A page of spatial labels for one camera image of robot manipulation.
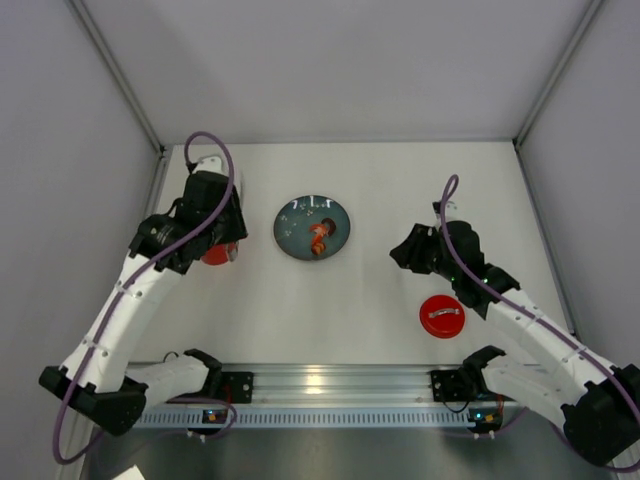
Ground aluminium mounting rail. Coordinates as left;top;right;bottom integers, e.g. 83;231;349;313
124;363;546;406

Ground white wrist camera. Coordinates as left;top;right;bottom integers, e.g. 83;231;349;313
432;201;462;224
187;155;228;177

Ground right black base bracket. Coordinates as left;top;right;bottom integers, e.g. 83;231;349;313
429;369;476;403

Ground metal serving tongs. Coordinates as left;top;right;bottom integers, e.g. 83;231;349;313
234;170;245;204

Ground striped bacon piece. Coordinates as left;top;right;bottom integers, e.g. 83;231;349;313
311;243;326;255

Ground grey slotted cable duct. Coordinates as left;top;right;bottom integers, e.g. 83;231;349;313
134;405;474;429

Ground left black base bracket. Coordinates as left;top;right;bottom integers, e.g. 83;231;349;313
201;371;254;404

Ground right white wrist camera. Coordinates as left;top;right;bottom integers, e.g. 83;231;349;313
432;201;462;224

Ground crab stick piece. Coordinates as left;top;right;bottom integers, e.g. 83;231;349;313
309;223;329;246

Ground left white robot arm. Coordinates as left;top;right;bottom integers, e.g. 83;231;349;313
39;169;248;436

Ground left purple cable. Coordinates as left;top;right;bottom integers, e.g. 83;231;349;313
52;131;236;465

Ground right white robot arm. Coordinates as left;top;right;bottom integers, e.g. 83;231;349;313
390;221;639;467

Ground red cylindrical container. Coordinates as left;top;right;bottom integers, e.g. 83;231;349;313
200;242;238;266

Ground black base bracket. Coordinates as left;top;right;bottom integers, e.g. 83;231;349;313
429;369;476;403
201;371;254;404

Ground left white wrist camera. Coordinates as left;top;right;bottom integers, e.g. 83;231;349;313
187;155;228;177

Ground dark octopus tentacle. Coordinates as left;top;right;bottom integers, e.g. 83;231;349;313
322;218;337;237

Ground red round lid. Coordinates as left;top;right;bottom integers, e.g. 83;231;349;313
419;295;466;339

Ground blue ceramic plate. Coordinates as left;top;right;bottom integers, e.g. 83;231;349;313
273;194;351;262

